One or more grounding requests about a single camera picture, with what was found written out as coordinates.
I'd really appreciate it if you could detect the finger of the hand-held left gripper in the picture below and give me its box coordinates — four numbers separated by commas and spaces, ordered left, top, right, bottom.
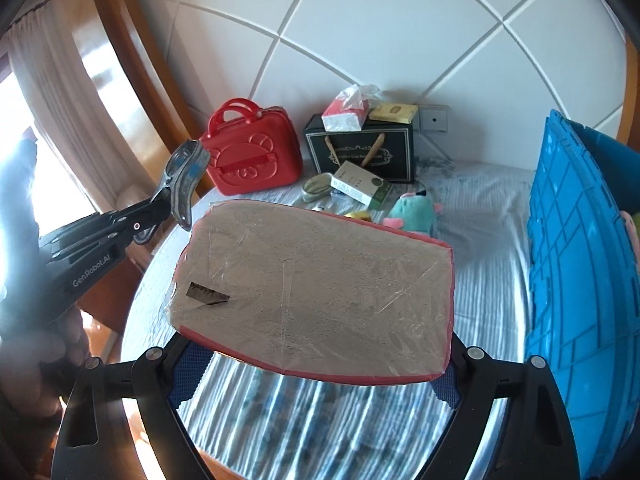
112, 215, 168, 246
107, 192, 170, 226

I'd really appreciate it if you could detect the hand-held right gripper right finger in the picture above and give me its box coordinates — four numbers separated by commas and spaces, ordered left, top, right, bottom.
417, 332, 576, 480

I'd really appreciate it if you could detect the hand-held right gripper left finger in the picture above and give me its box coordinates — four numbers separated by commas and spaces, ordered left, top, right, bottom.
50, 332, 216, 480

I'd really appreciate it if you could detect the red-edged package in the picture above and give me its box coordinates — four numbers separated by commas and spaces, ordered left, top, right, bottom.
164, 199, 457, 386

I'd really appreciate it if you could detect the blue plastic crate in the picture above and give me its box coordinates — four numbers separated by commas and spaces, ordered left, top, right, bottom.
524, 108, 640, 480

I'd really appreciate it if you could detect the pink pig plush teal outfit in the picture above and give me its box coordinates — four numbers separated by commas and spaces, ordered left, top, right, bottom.
382, 190, 443, 236

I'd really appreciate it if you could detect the small round glass jar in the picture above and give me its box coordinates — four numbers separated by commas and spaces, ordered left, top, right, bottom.
301, 172, 335, 200

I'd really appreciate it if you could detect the white and green carton box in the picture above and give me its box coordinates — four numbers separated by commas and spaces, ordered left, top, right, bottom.
330, 165, 393, 208

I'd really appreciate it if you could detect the person's left hand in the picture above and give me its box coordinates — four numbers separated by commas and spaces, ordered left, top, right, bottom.
47, 305, 98, 386

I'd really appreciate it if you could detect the red bear-embossed carry case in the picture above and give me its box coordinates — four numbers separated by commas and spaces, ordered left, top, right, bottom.
200, 98, 303, 197

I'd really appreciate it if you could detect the sheer white curtain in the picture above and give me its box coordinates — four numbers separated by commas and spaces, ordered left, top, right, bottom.
0, 0, 166, 221

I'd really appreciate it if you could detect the black gift bag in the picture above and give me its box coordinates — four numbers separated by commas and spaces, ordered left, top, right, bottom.
304, 113, 416, 184

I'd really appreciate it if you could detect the red and white tissue pack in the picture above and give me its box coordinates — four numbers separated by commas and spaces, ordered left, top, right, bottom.
321, 84, 383, 132

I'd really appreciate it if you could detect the flat gold box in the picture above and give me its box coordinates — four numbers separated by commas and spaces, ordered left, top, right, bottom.
369, 102, 420, 125

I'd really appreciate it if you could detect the white padded headboard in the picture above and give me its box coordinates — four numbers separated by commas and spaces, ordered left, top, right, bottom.
125, 0, 631, 171

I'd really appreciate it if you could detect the wooden headboard frame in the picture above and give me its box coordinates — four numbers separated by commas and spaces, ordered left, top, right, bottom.
617, 25, 640, 151
55, 0, 221, 201

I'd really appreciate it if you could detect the white wall socket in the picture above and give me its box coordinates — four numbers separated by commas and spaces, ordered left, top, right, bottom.
417, 105, 451, 133

